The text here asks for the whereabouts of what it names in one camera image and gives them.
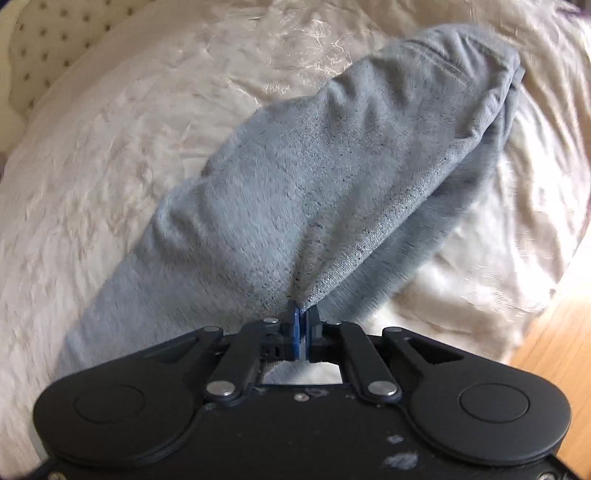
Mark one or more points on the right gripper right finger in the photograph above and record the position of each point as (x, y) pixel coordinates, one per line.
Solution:
(346, 345)

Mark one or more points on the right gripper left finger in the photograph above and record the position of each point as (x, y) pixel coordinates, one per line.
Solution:
(250, 352)

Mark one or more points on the grey knit pants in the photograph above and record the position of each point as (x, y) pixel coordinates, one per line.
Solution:
(333, 200)

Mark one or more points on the cream floral bedspread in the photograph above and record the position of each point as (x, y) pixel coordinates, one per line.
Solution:
(143, 110)

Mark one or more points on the cream tufted headboard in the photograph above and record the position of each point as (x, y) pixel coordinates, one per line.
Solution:
(50, 36)

